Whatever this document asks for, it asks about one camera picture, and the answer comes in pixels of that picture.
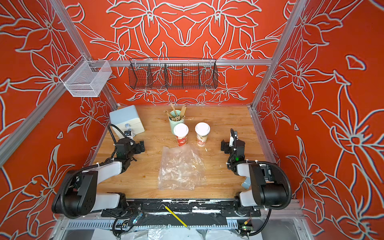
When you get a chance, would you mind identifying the clear plastic hanging bin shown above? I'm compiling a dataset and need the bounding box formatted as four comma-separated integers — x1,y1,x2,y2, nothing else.
61,61,112,98

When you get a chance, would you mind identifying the cream milk tea cup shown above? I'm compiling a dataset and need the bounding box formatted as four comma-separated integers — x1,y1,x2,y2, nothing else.
195,122,211,147

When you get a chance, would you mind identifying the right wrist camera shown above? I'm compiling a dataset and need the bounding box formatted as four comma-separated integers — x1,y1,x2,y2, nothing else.
229,129,238,148

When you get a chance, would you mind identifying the white drawer box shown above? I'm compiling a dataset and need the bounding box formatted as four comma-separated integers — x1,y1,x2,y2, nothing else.
109,106,145,135

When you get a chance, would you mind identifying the green chopstick holder cup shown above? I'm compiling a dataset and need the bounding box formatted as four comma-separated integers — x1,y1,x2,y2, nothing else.
169,110,185,135

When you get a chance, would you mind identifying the red milk tea cup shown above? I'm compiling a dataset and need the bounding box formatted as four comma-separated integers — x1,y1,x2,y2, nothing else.
174,123,189,146

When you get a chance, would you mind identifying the yellow pencil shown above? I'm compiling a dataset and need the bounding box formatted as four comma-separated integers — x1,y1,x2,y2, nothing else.
163,205,190,230

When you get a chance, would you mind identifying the clear plastic carrier bag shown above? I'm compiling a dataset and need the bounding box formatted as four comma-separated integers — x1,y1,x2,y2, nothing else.
158,144,206,191

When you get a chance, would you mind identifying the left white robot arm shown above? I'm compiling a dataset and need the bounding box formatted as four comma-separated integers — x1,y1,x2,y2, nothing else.
52,138,146,219

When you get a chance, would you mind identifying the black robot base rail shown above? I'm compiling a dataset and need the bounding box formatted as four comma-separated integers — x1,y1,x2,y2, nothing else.
101,198,262,218

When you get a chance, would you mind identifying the black wire basket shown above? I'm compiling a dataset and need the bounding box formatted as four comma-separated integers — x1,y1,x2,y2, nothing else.
128,58,219,90

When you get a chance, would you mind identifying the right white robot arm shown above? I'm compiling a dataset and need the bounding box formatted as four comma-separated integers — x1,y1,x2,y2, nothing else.
221,140,292,210

